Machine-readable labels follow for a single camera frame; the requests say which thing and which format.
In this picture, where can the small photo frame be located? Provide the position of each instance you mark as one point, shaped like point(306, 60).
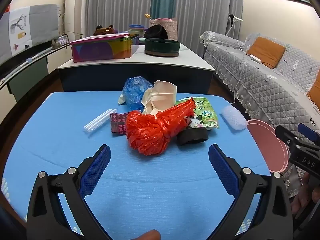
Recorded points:
point(63, 39)

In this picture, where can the dark green round bowl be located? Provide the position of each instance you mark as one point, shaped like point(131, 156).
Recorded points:
point(162, 47)

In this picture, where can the black elastic band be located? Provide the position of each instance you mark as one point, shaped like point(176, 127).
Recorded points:
point(192, 135)

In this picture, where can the white paper carton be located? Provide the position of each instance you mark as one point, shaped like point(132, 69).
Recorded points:
point(162, 97)

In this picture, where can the white-topped coffee table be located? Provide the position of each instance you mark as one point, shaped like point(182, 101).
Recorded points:
point(125, 80)

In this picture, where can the yellow artificial flower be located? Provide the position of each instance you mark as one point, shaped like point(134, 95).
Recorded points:
point(148, 16)

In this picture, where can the person's right hand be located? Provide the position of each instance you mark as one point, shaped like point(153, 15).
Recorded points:
point(298, 203)

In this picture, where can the white tissue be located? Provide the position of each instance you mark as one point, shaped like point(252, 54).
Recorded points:
point(121, 100)

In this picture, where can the dark television cabinet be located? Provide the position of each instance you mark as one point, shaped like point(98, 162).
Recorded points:
point(27, 72)

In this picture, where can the pink lace basket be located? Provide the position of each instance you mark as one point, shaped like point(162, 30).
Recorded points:
point(171, 28)

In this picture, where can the black hat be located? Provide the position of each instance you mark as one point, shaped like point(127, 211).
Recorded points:
point(155, 31)

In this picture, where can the white power strip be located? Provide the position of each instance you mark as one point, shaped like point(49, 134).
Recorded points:
point(253, 58)

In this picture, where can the blue foam mat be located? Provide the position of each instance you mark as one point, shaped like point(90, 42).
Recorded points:
point(150, 192)

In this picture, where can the colourful tin box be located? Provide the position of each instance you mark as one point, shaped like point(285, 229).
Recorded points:
point(100, 50)

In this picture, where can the green snack packet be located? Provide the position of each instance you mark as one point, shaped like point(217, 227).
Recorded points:
point(207, 115)

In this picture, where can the orange cushion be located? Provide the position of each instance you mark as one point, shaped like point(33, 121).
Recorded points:
point(266, 51)
point(315, 92)

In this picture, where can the white bubble wrap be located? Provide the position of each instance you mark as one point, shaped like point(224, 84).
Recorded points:
point(233, 117)

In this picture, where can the pink plastic bin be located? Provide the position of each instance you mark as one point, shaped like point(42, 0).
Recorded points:
point(265, 145)

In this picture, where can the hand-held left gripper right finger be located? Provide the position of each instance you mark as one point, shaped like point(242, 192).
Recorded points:
point(223, 170)

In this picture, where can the stack of coloured bowls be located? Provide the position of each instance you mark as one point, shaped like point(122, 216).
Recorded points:
point(136, 30)

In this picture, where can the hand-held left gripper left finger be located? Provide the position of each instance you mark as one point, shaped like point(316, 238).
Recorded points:
point(96, 172)

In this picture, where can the person's left hand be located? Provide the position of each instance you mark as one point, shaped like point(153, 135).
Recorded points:
point(150, 236)

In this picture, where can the grey television dust cover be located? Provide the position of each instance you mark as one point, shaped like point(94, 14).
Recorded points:
point(30, 30)

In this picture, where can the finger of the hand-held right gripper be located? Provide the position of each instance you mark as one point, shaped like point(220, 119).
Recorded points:
point(307, 132)
point(287, 136)

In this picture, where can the clear plastic tubes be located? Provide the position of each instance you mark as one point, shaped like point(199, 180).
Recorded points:
point(100, 120)

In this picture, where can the grey curtain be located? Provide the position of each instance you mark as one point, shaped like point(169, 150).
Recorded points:
point(117, 5)
point(207, 10)

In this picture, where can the mint green mat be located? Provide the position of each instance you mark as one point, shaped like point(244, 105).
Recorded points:
point(141, 41)

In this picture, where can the red plastic bag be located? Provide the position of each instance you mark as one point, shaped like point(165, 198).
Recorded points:
point(150, 132)

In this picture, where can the blue plastic bag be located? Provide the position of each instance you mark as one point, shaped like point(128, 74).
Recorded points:
point(135, 90)

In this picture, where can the grey quilted sofa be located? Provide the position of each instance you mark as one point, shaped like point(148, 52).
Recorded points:
point(262, 87)

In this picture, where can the brown wooden figurine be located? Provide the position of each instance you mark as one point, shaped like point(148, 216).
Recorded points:
point(105, 30)

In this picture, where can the maroon printed packet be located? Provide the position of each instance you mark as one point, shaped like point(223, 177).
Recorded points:
point(117, 123)

